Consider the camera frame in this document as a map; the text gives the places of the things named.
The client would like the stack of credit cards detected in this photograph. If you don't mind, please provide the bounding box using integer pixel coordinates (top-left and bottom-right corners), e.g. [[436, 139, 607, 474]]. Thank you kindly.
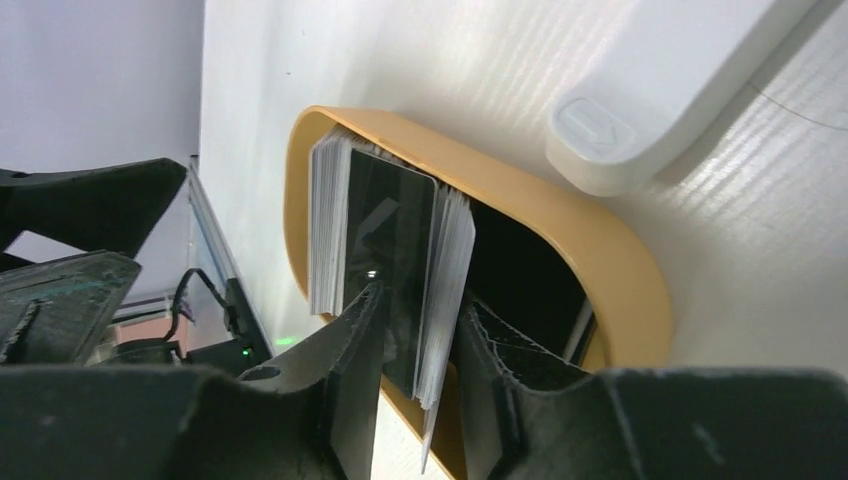
[[307, 125, 476, 458]]

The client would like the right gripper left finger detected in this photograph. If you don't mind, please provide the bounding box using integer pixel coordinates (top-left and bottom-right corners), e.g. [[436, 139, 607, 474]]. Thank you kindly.
[[1, 282, 385, 479]]

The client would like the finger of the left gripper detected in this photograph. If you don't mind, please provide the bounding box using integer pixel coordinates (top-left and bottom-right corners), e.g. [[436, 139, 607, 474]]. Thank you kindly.
[[1, 251, 141, 365], [1, 158, 187, 258]]

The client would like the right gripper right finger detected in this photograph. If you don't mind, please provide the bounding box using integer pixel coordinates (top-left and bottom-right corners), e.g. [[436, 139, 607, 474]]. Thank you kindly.
[[457, 301, 847, 479]]

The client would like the white clothes rack frame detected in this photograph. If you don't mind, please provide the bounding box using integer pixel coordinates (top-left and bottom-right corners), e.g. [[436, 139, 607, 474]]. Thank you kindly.
[[546, 1, 815, 197]]

